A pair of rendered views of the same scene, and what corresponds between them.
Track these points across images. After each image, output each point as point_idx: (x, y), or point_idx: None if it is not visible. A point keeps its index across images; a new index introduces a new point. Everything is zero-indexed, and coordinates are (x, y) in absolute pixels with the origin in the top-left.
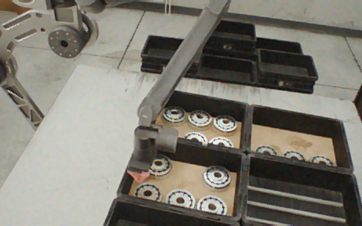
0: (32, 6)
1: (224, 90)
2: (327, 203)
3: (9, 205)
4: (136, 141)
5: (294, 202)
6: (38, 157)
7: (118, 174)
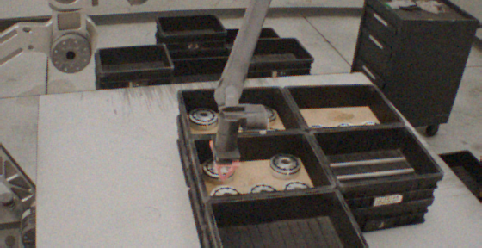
0: (76, 6)
1: None
2: (392, 160)
3: None
4: (225, 127)
5: (364, 168)
6: (58, 204)
7: (163, 199)
